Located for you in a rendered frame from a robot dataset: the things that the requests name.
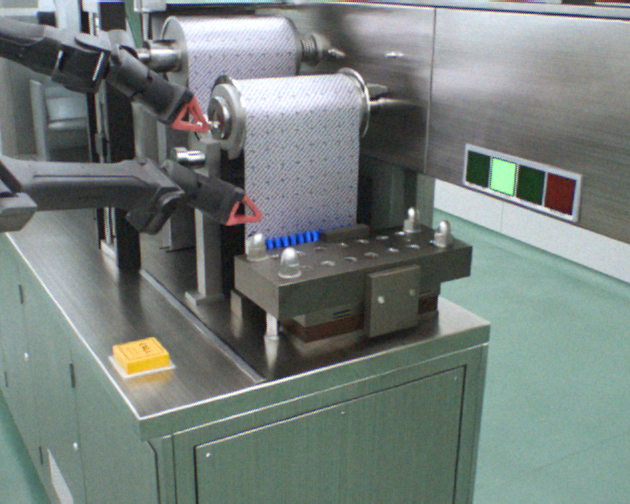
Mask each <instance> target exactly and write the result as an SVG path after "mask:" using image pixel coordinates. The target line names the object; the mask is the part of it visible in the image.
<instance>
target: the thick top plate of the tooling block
mask: <svg viewBox="0 0 630 504"><path fill-rule="evenodd" d="M402 227H403V226H399V227H393V228H386V229H381V230H374V231H370V235H369V236H364V237H357V238H352V240H345V241H340V242H334V243H328V244H326V243H324V242H322V241H315V242H309V243H303V244H297V245H292V246H285V247H280V248H273V249H267V255H268V259H267V260H265V261H250V260H248V259H246V256H248V254H243V255H238V256H235V288H236V289H238V290H239V291H240V292H242V293H243V294H244V295H246V296H248V298H249V299H251V300H252V301H253V302H254V303H256V304H257V305H258V306H260V307H262V308H263V309H265V310H266V312H267V313H269V314H270V315H271V316H273V317H274V318H275V319H278V320H283V319H287V318H293V317H297V316H301V315H307V314H311V313H315V312H321V310H325V309H329V308H335V307H339V306H343V305H349V304H353V303H357V302H363V301H365V292H366V274H367V273H372V272H377V271H382V270H387V269H393V267H397V266H402V265H408V264H413V263H414V264H416V265H418V266H421V274H419V288H423V287H427V286H432V285H437V284H441V283H445V281H451V280H455V279H459V278H464V277H469V276H471V263H472V250H473V245H470V244H468V243H464V242H462V241H460V240H457V239H455V237H453V242H454V245H453V246H448V247H442V246H437V245H434V244H433V241H434V237H436V231H437V230H434V229H432V228H429V227H427V226H424V225H422V224H421V229H422V230H421V231H419V232H405V231H403V230H402ZM286 248H294V249H295V250H296V251H297V255H298V261H299V271H300V272H301V275H300V276H299V277H296V278H284V277H281V276H279V272H280V271H281V260H282V254H283V251H284V250H285V249H286Z"/></svg>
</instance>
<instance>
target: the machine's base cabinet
mask: <svg viewBox="0 0 630 504"><path fill-rule="evenodd" d="M488 348H489V344H488V342H486V344H481V345H478V346H474V347H471V348H468V349H463V350H460V351H456V352H453V353H448V354H445V355H441V356H438V358H433V359H430V360H426V361H423V362H419V363H415V364H412V365H408V366H404V367H400V368H397V369H393V370H389V372H385V373H382V374H378V375H374V376H371V377H367V378H364V379H359V380H356V381H352V382H349V383H344V384H341V386H337V387H334V388H329V389H326V390H323V391H318V392H315V393H311V394H308V395H303V396H300V397H296V398H293V399H288V400H285V402H281V403H278V404H274V405H270V406H267V407H263V408H259V409H255V410H252V411H248V412H244V413H240V414H237V415H233V416H229V417H226V419H222V420H219V421H214V422H211V423H207V424H204V425H200V426H196V427H192V428H189V429H185V430H181V431H178V432H174V433H171V434H166V435H163V437H160V436H159V438H156V439H152V440H148V441H144V442H141V441H140V440H139V437H138V436H137V434H136V433H134V432H133V430H132V429H131V427H130V426H129V424H128V423H127V420H126V419H125V417H124V416H123V415H122V413H121V412H119V410H118V409H117V406H116V405H115V403H114V402H113V401H112V399H111V398H110V396H109V395H108V393H107V392H106V389H104V388H103V386H102V385H101V384H100V382H99V381H98V379H97V378H96V375H95V374H94V372H93V371H92V370H91V368H90V367H88V365H87V364H86V362H85V360H84V358H83V357H82V355H81V354H80V353H79V351H78V350H77V348H76V347H75V344H74V343H72V341H71V340H70V338H69V337H68V336H67V334H66V333H65V331H64V329H63V327H62V326H61V324H60V323H59V322H58V320H57V319H55V317H54V316H53V313H52V312H51V310H50V309H49V307H48V306H47V305H46V303H45V302H44V300H43V298H42V296H41V295H40V293H39V292H37V291H36V289H35V288H34V286H33V285H32V282H31V281H30V279H29V278H28V276H27V275H26V274H25V272H24V271H23V269H22V268H21V265H20V264H18V262H17V261H16V260H15V258H14V257H13V255H12V254H11V252H10V250H9V248H8V247H7V245H6V244H5V243H4V241H3V240H2V238H1V237H0V388H1V390H2V392H3V395H4V397H5V400H6V402H7V405H8V407H9V409H10V412H11V415H12V417H14V419H15V422H16V424H17V426H18V428H19V432H20V434H21V436H22V439H23V441H24V443H25V445H26V449H27V451H28V452H29V453H30V456H31V458H32V460H33V462H34V466H35V468H36V470H37V472H38V475H39V477H40V479H41V483H42V485H43V487H45V489H46V492H47V494H48V496H49V499H50V502H51V504H474V493H475V481H476V471H477V460H478V448H479V438H480V426H481V415H482V403H483V397H484V393H485V382H486V370H487V360H488Z"/></svg>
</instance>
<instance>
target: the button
mask: <svg viewBox="0 0 630 504"><path fill-rule="evenodd" d="M113 350H114V358H115V361H116V362H117V363H118V365H119V366H120V367H121V369H123V370H124V371H125V372H126V374H127V376H130V375H134V373H139V372H143V371H147V370H152V369H157V368H161V367H165V366H169V354H168V352H167V351H166V350H165V349H164V348H163V347H162V346H161V345H160V344H159V342H158V341H157V339H156V338H154V337H152V338H147V339H143V340H137V341H133V342H128V343H124V345H118V346H114V348H113Z"/></svg>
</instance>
